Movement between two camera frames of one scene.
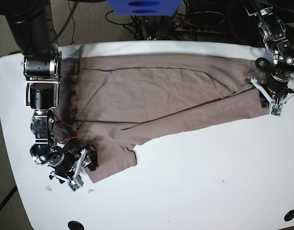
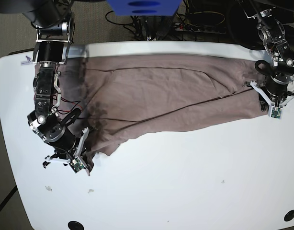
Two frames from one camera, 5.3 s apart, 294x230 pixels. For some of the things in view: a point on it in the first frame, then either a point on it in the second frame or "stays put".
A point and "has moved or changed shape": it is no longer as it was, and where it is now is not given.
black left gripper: (275, 89) stays put
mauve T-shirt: (110, 103) has moved or changed shape
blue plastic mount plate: (143, 7) stays put
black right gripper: (62, 166) → (65, 145)
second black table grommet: (74, 225) stays put
